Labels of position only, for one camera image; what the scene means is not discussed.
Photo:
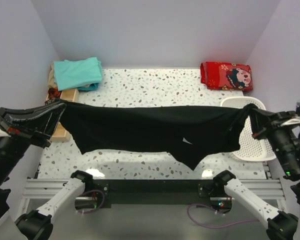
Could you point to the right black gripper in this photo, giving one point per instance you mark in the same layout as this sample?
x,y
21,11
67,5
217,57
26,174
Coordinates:
x,y
278,122

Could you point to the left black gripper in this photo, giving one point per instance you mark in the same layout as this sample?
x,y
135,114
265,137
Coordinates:
x,y
37,123

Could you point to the black t shirt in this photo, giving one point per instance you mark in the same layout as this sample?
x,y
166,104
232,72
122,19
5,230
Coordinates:
x,y
189,133

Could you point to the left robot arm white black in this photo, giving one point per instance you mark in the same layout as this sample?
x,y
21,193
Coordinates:
x,y
41,201

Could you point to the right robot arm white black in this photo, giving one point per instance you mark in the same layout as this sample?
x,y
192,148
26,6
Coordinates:
x,y
282,130

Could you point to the wooden compartment organizer box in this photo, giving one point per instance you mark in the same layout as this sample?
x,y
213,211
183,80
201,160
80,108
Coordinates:
x,y
70,95

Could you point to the white perforated plastic basket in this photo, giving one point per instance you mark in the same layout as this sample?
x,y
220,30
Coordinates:
x,y
251,150

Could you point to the red black rolled sock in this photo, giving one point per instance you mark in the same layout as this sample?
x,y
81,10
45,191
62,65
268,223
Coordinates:
x,y
53,93

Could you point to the folded beige t shirt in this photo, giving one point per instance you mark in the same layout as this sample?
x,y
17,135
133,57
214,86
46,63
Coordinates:
x,y
51,78

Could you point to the red cartoon print cloth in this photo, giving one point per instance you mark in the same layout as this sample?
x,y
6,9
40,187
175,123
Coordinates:
x,y
226,76

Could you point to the folded teal t shirt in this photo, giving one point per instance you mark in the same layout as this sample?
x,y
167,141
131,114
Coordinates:
x,y
75,74

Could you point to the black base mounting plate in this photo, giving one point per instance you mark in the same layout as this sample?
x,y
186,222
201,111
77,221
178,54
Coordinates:
x,y
153,192

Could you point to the aluminium rail frame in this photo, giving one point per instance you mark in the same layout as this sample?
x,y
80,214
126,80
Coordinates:
x,y
265,189

